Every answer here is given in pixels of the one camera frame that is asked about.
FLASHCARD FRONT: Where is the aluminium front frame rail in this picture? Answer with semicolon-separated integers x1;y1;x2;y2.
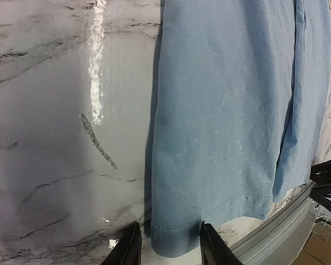
231;181;314;264

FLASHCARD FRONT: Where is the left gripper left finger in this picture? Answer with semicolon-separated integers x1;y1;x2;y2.
101;222;142;265

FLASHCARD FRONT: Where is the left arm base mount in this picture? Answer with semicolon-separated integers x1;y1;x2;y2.
309;160;331;212

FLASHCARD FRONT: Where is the light blue t-shirt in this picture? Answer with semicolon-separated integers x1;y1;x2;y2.
151;1;331;258

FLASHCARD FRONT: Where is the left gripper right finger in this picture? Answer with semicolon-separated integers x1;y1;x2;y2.
200;222;240;265

